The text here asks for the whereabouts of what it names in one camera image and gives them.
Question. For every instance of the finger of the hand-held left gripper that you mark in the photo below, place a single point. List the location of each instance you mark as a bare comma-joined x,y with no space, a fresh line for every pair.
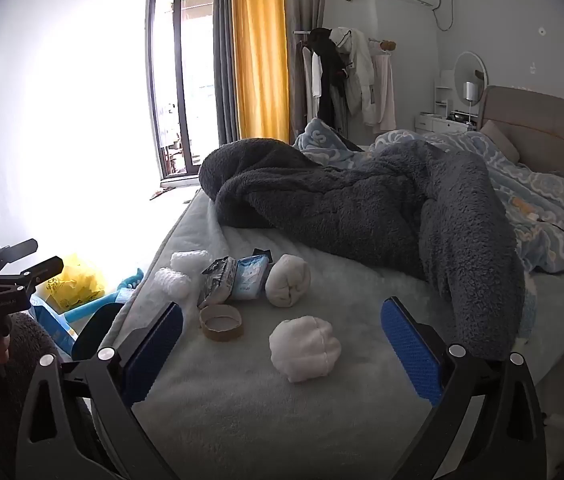
17,250
42,267

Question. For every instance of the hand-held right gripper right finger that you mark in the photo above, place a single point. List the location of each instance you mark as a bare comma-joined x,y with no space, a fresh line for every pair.
409,350

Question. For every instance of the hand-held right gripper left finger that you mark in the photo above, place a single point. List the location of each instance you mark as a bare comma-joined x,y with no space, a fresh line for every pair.
154,355

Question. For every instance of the dark trash bin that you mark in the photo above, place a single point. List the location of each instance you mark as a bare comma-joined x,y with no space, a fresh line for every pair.
94,327

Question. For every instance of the brown tape roll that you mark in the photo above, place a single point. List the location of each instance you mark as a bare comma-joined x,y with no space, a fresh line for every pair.
222,336

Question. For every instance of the bubble wrap roll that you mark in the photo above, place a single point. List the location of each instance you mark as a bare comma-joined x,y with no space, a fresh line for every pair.
174,287
189,262

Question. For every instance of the blue tissue pack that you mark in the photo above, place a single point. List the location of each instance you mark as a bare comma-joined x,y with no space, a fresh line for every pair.
252,277

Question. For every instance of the person's left forearm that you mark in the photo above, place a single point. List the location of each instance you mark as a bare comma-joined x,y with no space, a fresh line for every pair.
24,332

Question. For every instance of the yellow plastic bag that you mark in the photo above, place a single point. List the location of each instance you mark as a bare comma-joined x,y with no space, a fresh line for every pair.
74,282

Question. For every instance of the blue food bag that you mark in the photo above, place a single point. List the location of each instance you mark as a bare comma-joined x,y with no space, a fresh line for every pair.
49,320

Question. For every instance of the silver foil packet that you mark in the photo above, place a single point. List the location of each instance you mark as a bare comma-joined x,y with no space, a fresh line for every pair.
217,282

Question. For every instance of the bed with pale mattress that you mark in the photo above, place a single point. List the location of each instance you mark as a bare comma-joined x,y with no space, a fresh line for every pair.
242,410

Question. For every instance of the small brown object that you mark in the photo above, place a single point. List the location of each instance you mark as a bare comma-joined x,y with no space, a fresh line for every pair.
164,193

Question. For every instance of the dark grey fleece blanket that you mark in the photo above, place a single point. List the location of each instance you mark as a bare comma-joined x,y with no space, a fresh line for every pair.
362,210

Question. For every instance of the blue patterned quilt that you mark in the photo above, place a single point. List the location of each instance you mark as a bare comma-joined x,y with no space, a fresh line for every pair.
552,195

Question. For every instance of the beige pillow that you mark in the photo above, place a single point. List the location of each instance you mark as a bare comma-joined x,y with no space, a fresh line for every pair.
499,140

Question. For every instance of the white dresser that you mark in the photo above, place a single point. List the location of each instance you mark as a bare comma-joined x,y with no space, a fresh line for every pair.
432,122

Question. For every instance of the sliding glass door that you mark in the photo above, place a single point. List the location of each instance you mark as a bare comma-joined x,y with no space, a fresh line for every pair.
182,60

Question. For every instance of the pink hanging garment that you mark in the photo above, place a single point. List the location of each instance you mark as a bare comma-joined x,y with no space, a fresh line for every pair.
384,95

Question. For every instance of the beige padded headboard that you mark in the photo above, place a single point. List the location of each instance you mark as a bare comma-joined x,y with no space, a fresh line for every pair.
552,130

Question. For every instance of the white shelf organizer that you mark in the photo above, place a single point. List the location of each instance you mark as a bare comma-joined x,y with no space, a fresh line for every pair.
444,90

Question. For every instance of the white table lamp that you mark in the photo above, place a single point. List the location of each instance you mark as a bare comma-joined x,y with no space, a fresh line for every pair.
470,91

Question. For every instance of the grey curtain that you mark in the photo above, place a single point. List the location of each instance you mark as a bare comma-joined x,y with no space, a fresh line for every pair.
224,60

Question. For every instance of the white hanging jacket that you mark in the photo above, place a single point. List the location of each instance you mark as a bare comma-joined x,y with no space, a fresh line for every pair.
359,75

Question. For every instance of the round mirror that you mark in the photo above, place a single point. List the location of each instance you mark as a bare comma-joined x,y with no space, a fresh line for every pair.
467,67

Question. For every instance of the grey hanging coat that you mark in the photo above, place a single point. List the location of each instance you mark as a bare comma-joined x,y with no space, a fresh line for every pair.
304,80

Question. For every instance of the white hanging shirt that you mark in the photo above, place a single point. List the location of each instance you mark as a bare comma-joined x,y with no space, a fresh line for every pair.
316,75

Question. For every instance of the black hanging garment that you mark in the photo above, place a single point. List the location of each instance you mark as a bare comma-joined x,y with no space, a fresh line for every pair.
327,60

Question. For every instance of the yellow curtain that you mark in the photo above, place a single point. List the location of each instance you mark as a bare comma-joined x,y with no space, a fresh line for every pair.
259,50

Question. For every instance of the clothes rack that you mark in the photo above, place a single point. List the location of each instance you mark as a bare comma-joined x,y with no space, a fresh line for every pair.
379,41

